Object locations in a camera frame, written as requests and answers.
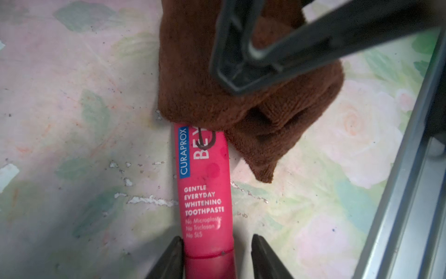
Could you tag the red toothpaste tube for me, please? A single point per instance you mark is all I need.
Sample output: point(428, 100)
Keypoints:
point(205, 200)

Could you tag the brown cloth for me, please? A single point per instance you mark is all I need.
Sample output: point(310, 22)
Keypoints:
point(262, 126)

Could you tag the aluminium front rail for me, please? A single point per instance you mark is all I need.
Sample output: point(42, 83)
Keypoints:
point(407, 239)

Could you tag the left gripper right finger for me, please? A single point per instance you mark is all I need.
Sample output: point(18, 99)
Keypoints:
point(266, 264)

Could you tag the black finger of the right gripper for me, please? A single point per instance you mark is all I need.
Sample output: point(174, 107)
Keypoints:
point(355, 26)

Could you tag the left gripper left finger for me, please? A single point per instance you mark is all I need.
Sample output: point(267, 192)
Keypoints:
point(171, 263)

